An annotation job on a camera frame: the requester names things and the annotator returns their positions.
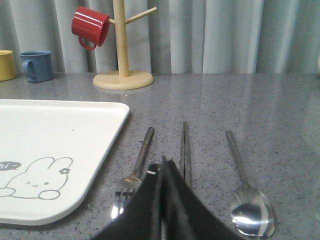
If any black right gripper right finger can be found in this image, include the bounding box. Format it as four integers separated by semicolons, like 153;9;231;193
161;155;242;240

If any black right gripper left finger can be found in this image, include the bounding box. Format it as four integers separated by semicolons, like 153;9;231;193
94;163;162;240

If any blue mug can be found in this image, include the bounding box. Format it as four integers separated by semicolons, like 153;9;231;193
19;50;54;83

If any grey curtain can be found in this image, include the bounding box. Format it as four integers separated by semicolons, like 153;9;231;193
0;0;320;74

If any cream rabbit serving tray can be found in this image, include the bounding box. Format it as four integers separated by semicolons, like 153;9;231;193
0;99;130;226

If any wooden mug tree stand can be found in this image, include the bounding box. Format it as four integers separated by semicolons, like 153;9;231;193
92;0;157;90

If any red mug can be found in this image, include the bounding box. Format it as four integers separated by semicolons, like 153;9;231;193
71;6;110;50

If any silver metal spoon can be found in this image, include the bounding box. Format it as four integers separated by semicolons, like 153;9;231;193
225;130;276;239

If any silver metal fork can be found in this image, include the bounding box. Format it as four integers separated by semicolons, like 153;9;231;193
111;127;155;219

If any silver metal chopstick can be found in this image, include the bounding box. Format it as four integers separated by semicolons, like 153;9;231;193
184;121;192;189

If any yellow mug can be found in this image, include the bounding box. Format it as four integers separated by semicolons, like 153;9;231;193
0;50;17;81

